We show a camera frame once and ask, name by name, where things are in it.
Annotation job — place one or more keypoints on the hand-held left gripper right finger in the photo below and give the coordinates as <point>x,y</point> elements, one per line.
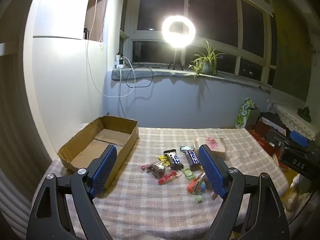
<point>210,170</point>

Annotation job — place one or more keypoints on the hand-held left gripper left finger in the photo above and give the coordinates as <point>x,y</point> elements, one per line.
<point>105,170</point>

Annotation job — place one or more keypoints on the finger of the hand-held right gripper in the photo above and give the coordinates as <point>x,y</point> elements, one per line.
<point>275,140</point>
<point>298,137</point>

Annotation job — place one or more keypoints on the orange round snack packet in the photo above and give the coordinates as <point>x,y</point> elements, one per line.
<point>196,186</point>

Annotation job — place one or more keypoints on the dark chocolate bar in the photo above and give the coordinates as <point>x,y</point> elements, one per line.
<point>175,160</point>
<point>192,157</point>

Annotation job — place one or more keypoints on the toast bread packet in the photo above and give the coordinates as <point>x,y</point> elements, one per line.
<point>215,145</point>

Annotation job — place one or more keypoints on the cardboard box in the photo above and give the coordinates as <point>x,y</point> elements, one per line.
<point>82,152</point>

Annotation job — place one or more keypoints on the tiny green candy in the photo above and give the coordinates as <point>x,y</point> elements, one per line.
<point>199,199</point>

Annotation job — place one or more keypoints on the green white candy packet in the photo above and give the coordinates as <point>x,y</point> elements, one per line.
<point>185,148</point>

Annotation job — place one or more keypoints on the red snack stick packet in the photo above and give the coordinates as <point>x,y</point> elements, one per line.
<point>168,178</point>

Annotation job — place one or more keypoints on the yellow candy packet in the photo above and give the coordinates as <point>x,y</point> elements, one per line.
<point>163,158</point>

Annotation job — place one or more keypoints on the clear packet of dark snacks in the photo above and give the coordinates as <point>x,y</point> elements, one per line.
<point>156,169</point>

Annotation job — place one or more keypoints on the red box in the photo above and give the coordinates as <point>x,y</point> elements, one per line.
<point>265,130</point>

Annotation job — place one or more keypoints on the white lace cloth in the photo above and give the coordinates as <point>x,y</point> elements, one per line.
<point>292,118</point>

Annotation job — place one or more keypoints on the dark figurine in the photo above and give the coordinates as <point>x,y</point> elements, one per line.
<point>305,113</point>

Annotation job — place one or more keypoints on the white fluffy cloth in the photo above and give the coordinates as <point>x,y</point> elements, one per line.
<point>300,195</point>

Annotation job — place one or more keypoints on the green printed bag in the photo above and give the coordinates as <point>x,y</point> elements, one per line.
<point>242,116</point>

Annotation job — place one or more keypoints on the plaid tablecloth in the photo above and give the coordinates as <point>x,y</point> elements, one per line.
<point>150,205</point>

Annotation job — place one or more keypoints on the dark curtain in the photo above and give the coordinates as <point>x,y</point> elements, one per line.
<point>290,55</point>

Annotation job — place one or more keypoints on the white cabinet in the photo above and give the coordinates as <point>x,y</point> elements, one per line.
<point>62,80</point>

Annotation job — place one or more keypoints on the potted spider plant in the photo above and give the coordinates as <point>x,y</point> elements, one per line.
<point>207,66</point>

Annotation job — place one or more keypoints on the white power strip with chargers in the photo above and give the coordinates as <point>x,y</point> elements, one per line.
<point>120,61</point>

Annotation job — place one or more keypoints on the black tripod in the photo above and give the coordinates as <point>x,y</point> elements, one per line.
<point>176,61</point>

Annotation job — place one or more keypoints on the dark bottle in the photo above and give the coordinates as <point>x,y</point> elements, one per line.
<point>86,33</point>

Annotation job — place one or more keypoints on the white window frame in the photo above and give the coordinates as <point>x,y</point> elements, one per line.
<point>239,25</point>

